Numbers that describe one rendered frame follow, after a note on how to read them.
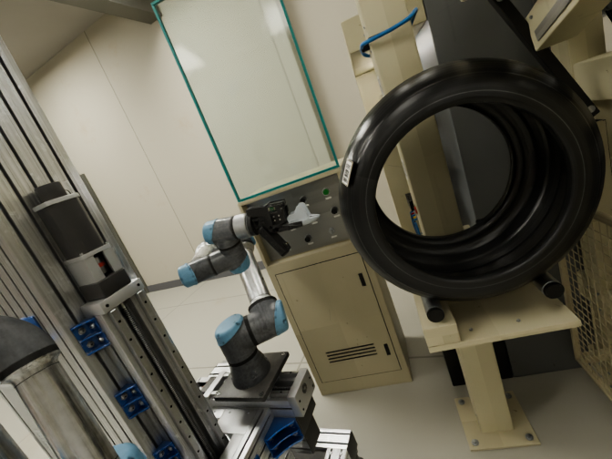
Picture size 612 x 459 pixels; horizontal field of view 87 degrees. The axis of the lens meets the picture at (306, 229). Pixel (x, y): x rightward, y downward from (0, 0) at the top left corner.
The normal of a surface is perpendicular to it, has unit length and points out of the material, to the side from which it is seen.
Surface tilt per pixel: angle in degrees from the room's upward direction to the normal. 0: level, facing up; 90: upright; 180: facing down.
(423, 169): 90
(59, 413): 68
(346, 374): 90
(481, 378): 90
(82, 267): 90
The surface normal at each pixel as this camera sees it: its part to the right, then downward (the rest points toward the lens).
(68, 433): 0.42, -0.34
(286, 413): -0.33, 0.37
